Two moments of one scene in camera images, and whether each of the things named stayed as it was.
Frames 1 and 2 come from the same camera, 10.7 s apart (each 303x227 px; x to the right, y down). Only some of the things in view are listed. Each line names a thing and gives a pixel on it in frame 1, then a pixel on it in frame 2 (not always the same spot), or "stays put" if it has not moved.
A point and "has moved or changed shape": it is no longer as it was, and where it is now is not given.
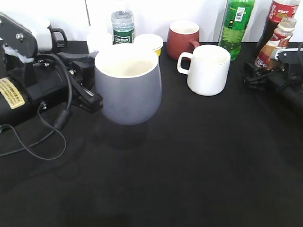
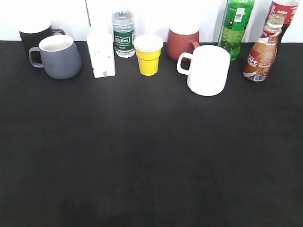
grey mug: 129,79 has moved or changed shape
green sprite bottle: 236,14 stays put
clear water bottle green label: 123,27 stays put
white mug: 209,69 stays put
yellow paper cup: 148,45 stays put
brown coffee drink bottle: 280,39 has moved or changed shape
